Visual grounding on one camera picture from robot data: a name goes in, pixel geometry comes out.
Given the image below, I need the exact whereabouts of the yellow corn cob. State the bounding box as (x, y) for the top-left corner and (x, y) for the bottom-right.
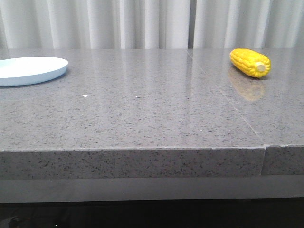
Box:
(229, 48), (271, 78)

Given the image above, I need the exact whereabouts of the light blue round plate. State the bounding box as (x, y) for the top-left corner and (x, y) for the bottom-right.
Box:
(0, 57), (68, 87)

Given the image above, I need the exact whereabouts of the white pleated curtain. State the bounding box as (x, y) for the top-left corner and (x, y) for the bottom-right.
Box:
(0, 0), (304, 49)

